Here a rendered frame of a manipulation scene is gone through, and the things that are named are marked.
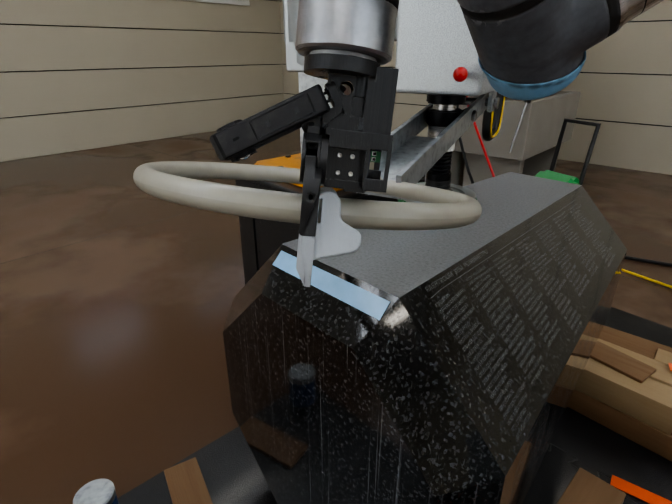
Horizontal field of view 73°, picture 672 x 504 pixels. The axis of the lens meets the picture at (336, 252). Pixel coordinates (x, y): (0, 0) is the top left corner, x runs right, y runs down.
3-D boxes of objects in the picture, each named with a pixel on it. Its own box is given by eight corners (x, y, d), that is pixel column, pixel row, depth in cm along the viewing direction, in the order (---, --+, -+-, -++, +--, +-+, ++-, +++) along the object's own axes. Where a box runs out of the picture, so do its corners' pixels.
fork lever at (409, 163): (436, 105, 142) (437, 88, 140) (499, 108, 134) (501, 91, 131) (329, 189, 92) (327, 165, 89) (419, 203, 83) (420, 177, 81)
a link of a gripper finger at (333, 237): (358, 293, 41) (367, 193, 41) (293, 288, 41) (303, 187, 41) (354, 290, 45) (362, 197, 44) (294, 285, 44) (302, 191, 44)
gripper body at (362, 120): (385, 200, 41) (403, 61, 39) (292, 191, 41) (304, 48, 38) (374, 192, 49) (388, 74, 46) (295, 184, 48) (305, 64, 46)
